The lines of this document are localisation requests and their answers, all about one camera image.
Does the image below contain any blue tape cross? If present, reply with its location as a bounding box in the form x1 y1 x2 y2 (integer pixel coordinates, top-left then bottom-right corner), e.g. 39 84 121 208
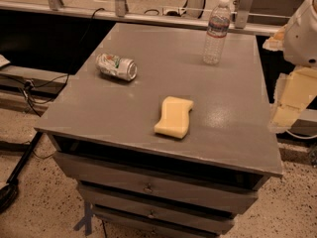
73 201 93 236

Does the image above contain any silver green 7up can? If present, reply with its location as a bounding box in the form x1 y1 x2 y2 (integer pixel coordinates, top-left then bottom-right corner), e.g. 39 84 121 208
95 54 138 81

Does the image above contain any grey drawer cabinet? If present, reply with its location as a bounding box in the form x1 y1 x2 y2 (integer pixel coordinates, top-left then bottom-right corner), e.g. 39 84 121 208
37 24 282 238

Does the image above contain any white power strip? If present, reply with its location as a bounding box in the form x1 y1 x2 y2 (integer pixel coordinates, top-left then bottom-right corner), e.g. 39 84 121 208
162 7 185 17

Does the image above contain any black cable on floor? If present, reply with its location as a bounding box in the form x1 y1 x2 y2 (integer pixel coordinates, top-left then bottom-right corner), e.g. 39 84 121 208
13 7 106 117

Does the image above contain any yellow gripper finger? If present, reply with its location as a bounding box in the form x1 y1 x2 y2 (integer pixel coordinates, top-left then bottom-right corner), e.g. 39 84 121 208
270 66 317 128
263 26 286 51

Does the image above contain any black stand leg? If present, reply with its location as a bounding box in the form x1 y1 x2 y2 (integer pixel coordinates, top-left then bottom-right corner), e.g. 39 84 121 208
0 132 42 213

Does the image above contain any clear plastic water bottle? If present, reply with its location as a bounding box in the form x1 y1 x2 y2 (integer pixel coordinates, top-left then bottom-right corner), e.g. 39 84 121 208
203 0 231 64

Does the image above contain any yellow sponge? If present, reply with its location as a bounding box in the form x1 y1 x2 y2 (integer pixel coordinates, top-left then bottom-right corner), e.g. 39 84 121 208
154 96 194 139

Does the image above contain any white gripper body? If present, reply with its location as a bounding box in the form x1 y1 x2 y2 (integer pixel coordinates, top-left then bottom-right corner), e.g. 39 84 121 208
283 0 317 66

